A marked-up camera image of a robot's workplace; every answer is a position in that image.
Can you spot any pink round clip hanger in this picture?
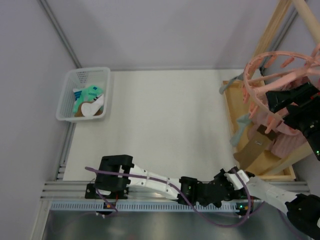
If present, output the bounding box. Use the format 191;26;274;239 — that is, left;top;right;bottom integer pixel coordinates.
243;46;320;133

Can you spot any wooden upright post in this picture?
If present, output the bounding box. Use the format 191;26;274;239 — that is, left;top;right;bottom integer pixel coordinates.
252;0;292;57

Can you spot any green blue patterned sock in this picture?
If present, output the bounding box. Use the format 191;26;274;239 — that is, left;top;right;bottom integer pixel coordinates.
72;88;88;114

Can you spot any wooden tray frame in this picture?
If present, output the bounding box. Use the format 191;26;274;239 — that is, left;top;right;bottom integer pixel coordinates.
223;80;296;182

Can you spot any white slotted cable duct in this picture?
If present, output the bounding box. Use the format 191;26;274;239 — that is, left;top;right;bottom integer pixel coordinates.
50;200;248;213

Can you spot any wooden rod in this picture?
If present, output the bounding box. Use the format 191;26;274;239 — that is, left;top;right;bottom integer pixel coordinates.
291;0;320;44

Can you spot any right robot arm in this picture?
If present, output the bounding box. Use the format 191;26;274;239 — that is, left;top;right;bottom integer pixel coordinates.
246;82;320;240

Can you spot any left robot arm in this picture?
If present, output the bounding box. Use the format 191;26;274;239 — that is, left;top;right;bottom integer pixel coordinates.
86;155;249;208

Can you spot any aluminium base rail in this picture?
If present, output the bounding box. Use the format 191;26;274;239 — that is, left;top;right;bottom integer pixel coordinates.
40;181;311;201

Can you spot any white plastic basket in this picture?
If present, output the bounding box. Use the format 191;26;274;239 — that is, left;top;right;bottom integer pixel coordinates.
55;67;111;123

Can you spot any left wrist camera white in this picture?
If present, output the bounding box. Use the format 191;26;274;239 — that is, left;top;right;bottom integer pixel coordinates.
224;170;250;191

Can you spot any brown sock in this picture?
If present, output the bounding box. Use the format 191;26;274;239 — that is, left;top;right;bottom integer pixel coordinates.
233;124;277;170
74;102;103;117

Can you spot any grey sock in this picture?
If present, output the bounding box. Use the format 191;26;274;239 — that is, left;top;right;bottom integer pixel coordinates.
229;113;252;147
219;73;244;95

